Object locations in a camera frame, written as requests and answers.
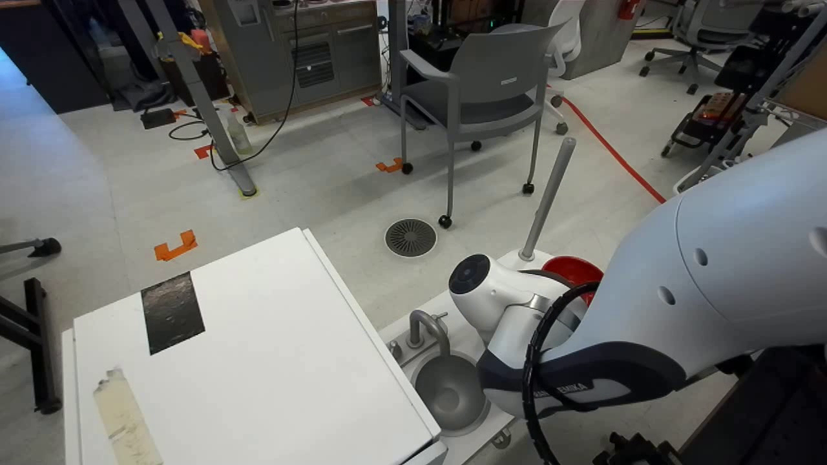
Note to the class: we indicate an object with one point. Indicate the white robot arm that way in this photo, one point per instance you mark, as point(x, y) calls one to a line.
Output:
point(733, 260)

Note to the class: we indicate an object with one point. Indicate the red bowl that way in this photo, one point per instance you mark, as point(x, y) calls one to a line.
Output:
point(572, 269)

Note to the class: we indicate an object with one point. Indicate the round dark floor cover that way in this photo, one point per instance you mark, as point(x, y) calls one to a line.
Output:
point(409, 236)

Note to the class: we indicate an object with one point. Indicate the grey toy faucet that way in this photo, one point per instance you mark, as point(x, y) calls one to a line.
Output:
point(427, 322)

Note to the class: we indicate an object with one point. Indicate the grey upright stick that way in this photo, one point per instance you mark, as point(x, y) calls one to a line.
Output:
point(546, 198)

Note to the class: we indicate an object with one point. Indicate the grey toy sink basin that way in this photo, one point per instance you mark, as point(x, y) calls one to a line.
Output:
point(448, 392)

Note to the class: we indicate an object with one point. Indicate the grey chair with castors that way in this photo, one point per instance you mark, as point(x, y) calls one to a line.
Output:
point(492, 79)

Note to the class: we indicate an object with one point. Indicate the white table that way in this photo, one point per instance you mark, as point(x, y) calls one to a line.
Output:
point(259, 344)

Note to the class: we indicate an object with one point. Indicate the grey metal background cabinet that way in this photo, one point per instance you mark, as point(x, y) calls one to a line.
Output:
point(286, 54)

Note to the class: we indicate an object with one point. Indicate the grey slanted table leg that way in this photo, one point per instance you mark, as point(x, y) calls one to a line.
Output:
point(203, 94)

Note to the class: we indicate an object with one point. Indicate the dark rectangular cabinet sticker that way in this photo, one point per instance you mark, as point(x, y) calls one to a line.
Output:
point(172, 312)

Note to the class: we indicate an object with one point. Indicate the black wheeled cart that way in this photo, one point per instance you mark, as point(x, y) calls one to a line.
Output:
point(706, 121)

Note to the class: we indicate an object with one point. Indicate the beige tape strip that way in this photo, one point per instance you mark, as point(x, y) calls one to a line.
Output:
point(125, 423)

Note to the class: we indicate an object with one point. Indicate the grey office swivel chair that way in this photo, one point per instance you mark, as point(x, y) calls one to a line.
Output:
point(702, 36)

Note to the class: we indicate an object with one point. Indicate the grey slanted stand pole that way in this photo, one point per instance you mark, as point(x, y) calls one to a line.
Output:
point(758, 94)

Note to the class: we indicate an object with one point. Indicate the black tripod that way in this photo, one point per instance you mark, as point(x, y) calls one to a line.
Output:
point(41, 344)

